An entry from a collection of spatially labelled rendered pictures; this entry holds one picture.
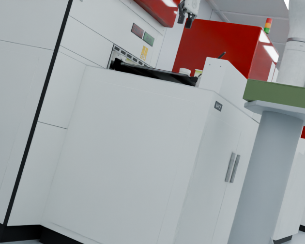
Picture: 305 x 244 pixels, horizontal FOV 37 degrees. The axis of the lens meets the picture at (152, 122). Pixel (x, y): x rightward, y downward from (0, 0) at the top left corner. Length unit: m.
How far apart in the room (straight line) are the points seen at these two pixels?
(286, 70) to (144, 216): 0.80
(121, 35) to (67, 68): 0.41
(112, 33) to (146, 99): 0.47
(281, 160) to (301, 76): 0.33
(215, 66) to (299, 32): 0.35
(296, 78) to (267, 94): 0.14
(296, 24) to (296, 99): 0.32
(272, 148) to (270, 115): 0.13
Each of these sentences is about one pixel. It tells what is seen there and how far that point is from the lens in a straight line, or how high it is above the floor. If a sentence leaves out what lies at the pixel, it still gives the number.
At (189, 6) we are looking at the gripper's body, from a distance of 2.21.
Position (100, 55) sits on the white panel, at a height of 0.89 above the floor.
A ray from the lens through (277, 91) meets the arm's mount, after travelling 1.75.
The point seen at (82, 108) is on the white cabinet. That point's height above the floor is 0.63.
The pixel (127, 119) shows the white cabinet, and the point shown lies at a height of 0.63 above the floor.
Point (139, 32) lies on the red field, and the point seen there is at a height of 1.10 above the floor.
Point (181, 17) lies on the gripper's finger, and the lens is 2.20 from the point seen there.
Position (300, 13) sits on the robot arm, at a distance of 1.87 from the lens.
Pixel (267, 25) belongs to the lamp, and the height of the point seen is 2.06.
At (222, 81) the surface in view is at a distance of 1.85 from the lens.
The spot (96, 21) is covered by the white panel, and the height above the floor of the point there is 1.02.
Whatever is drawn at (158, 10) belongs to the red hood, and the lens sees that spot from 2.47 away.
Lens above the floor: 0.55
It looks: 3 degrees up
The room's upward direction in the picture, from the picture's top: 16 degrees clockwise
